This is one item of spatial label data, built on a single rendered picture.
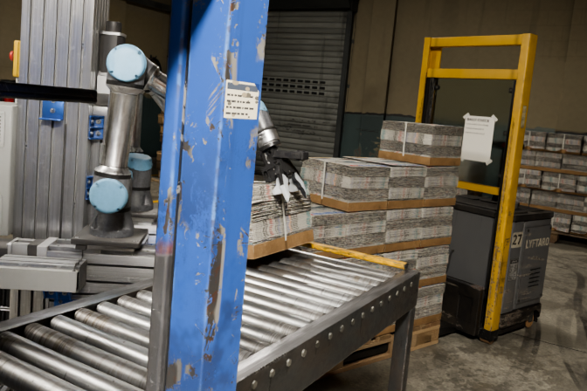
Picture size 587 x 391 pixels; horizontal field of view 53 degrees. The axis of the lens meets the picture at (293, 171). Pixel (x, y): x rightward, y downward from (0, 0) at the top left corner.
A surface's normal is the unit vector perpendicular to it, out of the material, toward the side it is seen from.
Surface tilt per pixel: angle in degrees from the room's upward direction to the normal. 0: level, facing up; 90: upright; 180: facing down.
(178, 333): 90
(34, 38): 90
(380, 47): 90
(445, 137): 90
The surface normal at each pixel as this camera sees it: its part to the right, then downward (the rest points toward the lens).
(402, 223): 0.64, 0.14
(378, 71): -0.51, 0.05
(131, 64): 0.21, 0.00
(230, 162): 0.86, 0.14
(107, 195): 0.16, 0.26
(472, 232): -0.77, 0.00
